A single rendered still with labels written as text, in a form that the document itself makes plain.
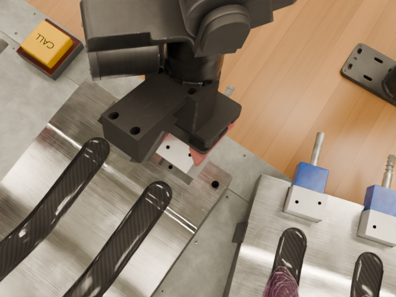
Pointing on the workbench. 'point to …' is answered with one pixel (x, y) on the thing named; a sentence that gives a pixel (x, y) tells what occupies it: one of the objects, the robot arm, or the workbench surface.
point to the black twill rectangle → (240, 232)
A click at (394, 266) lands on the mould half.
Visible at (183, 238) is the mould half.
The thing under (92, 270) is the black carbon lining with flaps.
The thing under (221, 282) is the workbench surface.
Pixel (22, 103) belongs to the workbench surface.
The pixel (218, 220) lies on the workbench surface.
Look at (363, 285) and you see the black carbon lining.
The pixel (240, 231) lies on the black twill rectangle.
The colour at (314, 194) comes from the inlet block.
